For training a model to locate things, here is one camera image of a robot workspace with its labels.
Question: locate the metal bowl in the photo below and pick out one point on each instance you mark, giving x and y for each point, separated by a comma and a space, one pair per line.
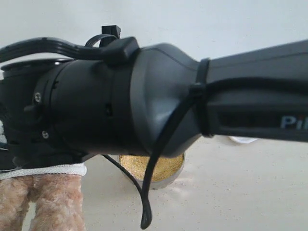
163, 183

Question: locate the brown teddy bear striped sweater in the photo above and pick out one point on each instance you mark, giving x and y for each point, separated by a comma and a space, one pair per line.
56, 192

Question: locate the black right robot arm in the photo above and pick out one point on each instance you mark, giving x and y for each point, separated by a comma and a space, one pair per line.
61, 103

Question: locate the yellow millet grains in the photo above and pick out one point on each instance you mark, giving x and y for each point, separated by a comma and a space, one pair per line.
165, 167

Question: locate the white rectangular plastic tray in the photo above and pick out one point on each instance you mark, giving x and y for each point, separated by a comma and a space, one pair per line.
242, 140

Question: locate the black cable tie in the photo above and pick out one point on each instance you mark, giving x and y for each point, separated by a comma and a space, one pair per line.
199, 92

